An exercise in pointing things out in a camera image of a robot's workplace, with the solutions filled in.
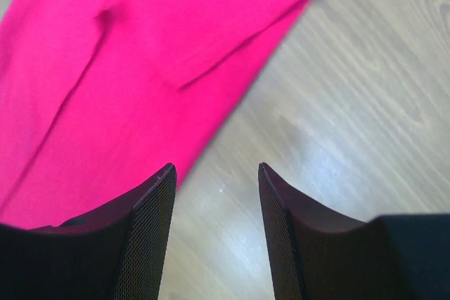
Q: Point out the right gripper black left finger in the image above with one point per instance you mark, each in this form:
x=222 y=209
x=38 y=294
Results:
x=115 y=251

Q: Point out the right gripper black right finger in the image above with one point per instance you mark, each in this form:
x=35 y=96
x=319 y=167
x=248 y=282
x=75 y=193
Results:
x=318 y=253

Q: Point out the pink t shirt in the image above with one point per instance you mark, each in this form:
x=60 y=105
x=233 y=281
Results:
x=97 y=95

